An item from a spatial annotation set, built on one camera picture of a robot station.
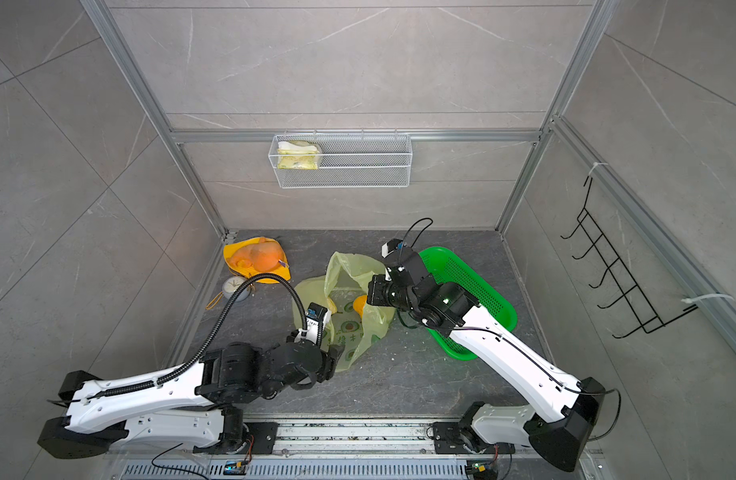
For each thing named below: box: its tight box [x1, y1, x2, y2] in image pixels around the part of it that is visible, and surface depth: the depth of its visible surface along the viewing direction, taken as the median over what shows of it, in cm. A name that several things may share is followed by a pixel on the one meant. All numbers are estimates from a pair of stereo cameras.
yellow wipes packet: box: [277, 140, 320, 170], surface depth 88 cm
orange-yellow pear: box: [353, 295, 367, 318], surface depth 96 cm
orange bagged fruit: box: [227, 238, 283, 272], surface depth 105 cm
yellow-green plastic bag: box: [293, 251, 396, 371], surface depth 76 cm
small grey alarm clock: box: [222, 276, 251, 302], surface depth 102 cm
